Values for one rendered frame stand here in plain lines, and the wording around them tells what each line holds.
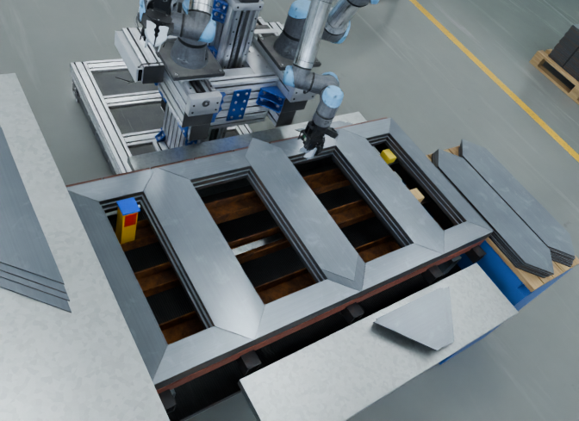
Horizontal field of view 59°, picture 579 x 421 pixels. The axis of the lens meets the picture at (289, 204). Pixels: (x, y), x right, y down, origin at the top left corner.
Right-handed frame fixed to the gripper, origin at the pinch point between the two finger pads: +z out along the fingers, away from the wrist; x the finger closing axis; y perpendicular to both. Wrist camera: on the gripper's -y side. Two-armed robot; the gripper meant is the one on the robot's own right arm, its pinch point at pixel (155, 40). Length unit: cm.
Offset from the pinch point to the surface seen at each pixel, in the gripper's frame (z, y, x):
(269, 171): -15, 52, -57
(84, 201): 11, 60, 8
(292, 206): 1, 51, -65
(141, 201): 5, 62, -11
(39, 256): 47, 41, 16
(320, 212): 2, 49, -76
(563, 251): 5, 35, -192
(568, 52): -306, 61, -410
